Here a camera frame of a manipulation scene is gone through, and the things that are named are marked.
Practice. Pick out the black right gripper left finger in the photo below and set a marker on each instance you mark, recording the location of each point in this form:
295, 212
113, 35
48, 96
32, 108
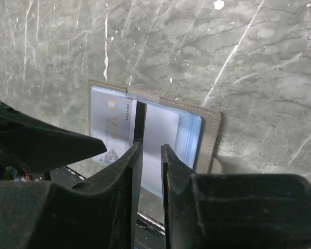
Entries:
99, 212

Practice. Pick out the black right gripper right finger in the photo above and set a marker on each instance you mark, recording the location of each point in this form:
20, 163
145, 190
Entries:
233, 210

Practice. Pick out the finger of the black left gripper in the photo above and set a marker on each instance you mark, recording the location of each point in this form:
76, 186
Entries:
31, 145

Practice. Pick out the silver card black stripe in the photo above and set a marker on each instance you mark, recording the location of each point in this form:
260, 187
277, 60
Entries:
161, 128

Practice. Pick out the white VIP card in holder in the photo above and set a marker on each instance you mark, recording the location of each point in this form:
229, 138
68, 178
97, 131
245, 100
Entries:
112, 119

